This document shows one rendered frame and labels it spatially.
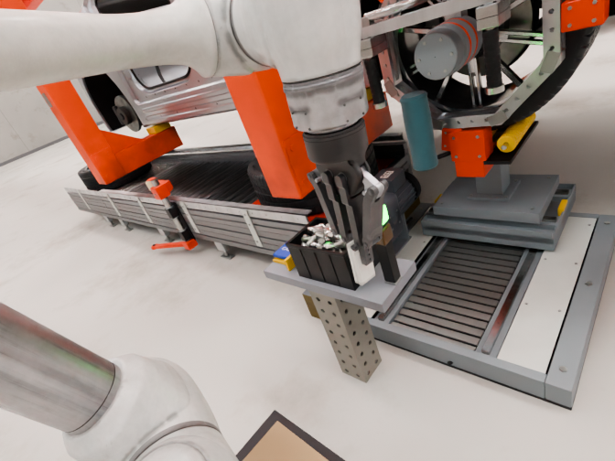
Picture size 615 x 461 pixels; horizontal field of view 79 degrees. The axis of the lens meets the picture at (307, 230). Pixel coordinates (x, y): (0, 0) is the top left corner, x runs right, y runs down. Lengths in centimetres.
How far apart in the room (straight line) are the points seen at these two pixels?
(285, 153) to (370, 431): 90
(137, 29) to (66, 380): 43
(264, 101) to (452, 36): 57
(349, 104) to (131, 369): 48
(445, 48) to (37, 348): 111
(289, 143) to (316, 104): 90
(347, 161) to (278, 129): 85
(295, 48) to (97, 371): 48
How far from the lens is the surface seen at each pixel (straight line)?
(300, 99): 42
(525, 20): 150
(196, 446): 54
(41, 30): 40
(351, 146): 43
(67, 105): 300
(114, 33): 46
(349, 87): 42
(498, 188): 166
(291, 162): 131
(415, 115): 132
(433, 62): 122
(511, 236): 160
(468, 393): 128
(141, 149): 313
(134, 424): 62
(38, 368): 58
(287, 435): 82
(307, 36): 39
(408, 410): 127
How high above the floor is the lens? 105
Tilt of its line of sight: 28 degrees down
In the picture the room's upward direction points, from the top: 21 degrees counter-clockwise
